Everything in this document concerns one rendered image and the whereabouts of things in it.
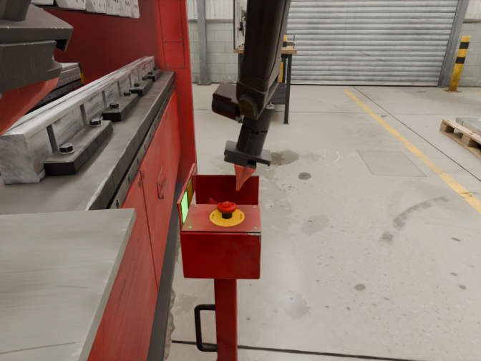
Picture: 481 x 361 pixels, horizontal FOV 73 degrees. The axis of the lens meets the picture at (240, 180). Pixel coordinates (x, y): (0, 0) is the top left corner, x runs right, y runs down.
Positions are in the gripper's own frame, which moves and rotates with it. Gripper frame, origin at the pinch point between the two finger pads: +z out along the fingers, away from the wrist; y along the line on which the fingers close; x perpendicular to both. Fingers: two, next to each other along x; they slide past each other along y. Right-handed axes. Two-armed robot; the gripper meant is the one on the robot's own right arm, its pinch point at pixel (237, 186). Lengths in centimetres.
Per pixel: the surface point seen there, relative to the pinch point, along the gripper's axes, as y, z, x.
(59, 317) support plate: 12, -18, 55
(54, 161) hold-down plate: 36.0, -1.3, 10.8
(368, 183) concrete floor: -117, 54, -171
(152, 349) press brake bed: 13, 81, -14
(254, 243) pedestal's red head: -4.7, 3.9, 15.1
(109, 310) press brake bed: 18.8, 18.8, 24.2
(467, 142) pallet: -239, 16, -255
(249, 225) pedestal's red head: -3.1, 1.5, 13.1
